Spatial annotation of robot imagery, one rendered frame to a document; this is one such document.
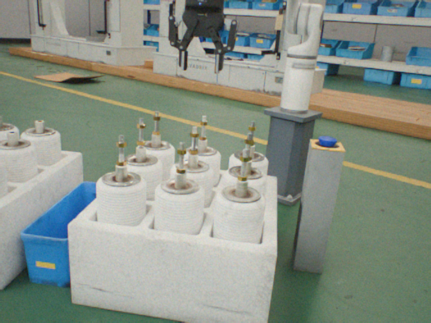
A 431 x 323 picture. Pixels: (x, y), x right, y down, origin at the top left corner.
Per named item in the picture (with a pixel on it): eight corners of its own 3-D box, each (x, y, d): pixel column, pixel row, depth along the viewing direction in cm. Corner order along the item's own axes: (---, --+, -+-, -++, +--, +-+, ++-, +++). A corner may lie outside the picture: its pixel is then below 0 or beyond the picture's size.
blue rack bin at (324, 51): (318, 52, 590) (321, 38, 583) (343, 56, 569) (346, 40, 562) (303, 53, 552) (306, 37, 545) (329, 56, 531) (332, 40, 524)
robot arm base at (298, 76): (287, 106, 137) (294, 56, 131) (312, 111, 132) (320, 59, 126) (274, 109, 130) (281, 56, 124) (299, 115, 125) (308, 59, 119)
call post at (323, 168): (291, 254, 103) (309, 140, 93) (319, 258, 102) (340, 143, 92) (292, 270, 96) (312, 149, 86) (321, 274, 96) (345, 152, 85)
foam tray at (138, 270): (136, 217, 116) (136, 159, 110) (269, 235, 112) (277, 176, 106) (71, 304, 79) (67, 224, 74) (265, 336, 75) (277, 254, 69)
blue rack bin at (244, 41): (241, 44, 664) (242, 31, 657) (260, 47, 643) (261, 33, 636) (224, 44, 626) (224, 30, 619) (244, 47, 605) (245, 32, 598)
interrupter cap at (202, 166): (216, 169, 87) (217, 166, 87) (190, 177, 82) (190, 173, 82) (194, 160, 92) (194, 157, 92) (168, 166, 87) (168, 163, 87)
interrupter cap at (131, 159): (116, 163, 87) (116, 160, 87) (136, 154, 93) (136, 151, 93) (145, 170, 84) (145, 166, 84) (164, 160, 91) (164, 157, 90)
